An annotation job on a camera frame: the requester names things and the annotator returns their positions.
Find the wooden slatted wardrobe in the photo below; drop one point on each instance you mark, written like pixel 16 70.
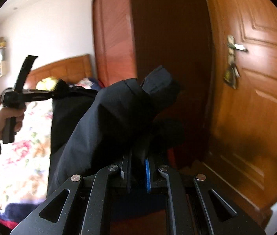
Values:
pixel 153 41

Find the red cloth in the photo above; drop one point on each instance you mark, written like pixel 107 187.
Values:
pixel 4 222

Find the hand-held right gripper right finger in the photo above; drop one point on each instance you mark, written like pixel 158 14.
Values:
pixel 147 176

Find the wooden door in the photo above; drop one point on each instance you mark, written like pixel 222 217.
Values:
pixel 263 102

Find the floral blanket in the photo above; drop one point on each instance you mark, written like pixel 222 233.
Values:
pixel 18 156

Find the person's left hand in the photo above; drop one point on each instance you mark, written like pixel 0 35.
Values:
pixel 0 120

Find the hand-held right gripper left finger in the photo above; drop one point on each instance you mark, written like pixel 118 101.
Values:
pixel 126 173

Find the wooden bed headboard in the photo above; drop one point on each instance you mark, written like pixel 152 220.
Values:
pixel 67 68

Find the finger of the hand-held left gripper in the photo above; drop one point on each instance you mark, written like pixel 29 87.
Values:
pixel 42 95
pixel 24 73

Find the black button coat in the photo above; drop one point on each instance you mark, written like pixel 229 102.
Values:
pixel 99 127

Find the small yellow figure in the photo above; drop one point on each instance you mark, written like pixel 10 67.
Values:
pixel 3 43

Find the yellow plush toy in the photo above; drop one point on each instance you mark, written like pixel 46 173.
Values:
pixel 46 83

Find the hanging keys with tag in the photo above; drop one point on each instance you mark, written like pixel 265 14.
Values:
pixel 231 77

